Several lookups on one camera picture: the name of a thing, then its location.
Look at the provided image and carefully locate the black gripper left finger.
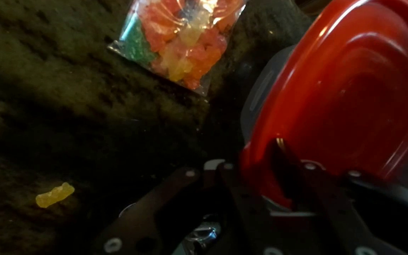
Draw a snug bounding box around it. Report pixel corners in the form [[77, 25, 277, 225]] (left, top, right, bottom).
[[90, 158, 281, 255]]

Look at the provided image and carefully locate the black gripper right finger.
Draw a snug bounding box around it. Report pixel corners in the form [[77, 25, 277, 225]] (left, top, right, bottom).
[[274, 137, 408, 255]]

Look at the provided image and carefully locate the red plastic bowl lid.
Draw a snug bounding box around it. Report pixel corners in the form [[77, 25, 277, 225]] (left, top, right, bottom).
[[239, 0, 408, 209]]

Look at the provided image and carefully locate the clear bag of gummy candy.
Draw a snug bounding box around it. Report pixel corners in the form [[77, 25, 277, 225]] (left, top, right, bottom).
[[108, 0, 248, 96]]

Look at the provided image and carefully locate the loose yellow gummy candy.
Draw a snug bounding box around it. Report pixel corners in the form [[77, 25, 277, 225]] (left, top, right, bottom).
[[35, 181, 77, 209]]

